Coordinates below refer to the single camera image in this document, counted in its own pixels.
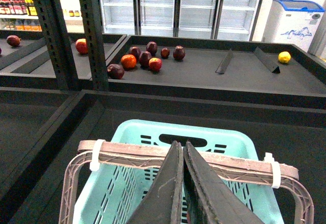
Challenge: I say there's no dark fruit far left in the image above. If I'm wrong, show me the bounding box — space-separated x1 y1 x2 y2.
6 35 21 47

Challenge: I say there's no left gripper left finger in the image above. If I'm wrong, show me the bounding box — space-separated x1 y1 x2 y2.
127 141 183 223

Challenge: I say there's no small red brown fruit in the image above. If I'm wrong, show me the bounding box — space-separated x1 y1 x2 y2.
160 47 170 59

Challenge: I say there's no right white zip tie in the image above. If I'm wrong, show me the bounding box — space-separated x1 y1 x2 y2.
264 152 281 189

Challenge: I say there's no left white zip tie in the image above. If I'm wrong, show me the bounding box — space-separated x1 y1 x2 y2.
90 139 105 172

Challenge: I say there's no upper black display tray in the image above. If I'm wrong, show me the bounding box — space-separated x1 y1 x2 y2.
106 35 325 109

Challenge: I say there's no yellow lemon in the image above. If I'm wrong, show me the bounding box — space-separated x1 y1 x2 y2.
278 51 291 64

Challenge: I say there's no light blue plastic basket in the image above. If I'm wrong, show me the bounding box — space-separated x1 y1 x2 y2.
72 119 285 224

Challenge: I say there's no black display tray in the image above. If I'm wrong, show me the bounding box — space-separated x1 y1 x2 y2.
1 88 325 223
106 35 325 109

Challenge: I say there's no flat black divider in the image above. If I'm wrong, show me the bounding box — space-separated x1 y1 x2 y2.
215 49 233 75

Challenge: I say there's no orange fruit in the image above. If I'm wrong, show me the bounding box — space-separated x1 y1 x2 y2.
120 54 137 70

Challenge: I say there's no white zip tie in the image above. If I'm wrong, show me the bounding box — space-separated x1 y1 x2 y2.
264 152 281 189
90 139 105 172

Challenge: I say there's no dark plum behind orange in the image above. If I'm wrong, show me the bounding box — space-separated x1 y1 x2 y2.
129 46 141 60

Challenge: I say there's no dark red apple front left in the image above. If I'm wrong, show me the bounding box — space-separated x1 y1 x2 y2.
107 64 125 79

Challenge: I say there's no red apple left tray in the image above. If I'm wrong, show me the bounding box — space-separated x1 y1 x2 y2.
75 38 88 55

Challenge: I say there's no dark plum middle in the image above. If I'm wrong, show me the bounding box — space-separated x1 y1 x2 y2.
139 51 152 68

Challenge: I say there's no triangular black divider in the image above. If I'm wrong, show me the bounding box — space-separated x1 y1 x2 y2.
254 47 280 74

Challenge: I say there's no glass door display fridge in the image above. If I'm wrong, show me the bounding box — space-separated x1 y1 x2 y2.
99 0 262 41

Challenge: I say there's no black perforated shelf post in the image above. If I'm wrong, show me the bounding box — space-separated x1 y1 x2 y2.
79 0 108 91

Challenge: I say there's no red apple near orange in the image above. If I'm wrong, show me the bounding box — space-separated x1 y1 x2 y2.
149 58 162 72

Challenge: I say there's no dark plum back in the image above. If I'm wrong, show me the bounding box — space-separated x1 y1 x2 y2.
146 41 158 56

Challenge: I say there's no white blue chest freezer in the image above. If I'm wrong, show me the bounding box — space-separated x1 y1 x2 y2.
262 0 325 51

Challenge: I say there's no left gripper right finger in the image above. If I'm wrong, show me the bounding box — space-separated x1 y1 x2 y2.
183 142 263 223

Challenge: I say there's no dark plum rightmost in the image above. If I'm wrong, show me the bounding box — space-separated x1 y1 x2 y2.
173 45 185 61

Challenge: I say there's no lower black display tray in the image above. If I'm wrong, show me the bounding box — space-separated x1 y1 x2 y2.
1 88 325 223

